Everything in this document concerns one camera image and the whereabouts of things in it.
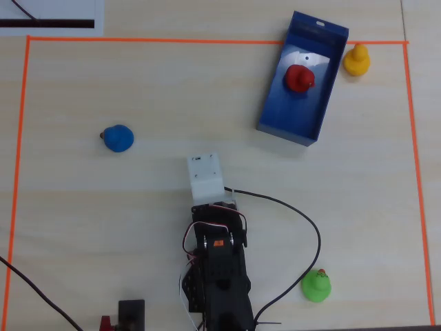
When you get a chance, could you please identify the red white servo wires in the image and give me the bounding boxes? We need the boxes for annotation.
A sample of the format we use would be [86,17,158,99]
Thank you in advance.
[181,203,247,268]

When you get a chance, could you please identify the orange tape strip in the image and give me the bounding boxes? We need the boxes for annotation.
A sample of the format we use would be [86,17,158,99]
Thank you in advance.
[26,35,410,46]
[3,36,32,331]
[402,41,435,327]

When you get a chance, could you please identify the green rubber duck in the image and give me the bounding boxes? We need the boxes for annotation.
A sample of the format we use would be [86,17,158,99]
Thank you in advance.
[301,268,332,304]

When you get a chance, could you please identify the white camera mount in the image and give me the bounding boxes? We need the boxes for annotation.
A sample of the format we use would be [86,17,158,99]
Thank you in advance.
[186,151,225,205]

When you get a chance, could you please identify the thin black cable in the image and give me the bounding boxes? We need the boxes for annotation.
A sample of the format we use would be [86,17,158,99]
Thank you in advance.
[11,0,41,22]

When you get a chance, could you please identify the black power cable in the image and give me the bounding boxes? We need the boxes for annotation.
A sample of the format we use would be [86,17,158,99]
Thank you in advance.
[0,256,85,331]

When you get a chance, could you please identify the yellow rubber duck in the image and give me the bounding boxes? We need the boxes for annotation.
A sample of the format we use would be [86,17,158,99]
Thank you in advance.
[342,43,371,77]

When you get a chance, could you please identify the red rubber duck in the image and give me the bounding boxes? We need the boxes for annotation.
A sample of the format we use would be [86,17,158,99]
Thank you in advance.
[284,64,317,93]

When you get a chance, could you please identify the black table clamp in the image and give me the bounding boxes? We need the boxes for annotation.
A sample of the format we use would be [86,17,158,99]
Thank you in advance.
[99,299,146,331]

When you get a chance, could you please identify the white board with black stripe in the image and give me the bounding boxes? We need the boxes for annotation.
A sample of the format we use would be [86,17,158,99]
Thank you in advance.
[0,0,105,37]

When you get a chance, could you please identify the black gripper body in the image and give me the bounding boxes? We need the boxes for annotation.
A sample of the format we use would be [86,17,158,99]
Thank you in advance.
[191,201,248,248]

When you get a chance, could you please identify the blue plastic box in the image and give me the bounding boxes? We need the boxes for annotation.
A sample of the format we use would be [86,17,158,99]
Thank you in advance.
[256,10,350,148]

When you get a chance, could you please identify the blue rubber duck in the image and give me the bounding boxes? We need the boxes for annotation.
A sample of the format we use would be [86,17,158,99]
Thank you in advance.
[99,124,135,153]

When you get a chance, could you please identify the black camera cable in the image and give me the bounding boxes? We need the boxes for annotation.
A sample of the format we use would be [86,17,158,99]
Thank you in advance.
[223,187,322,322]

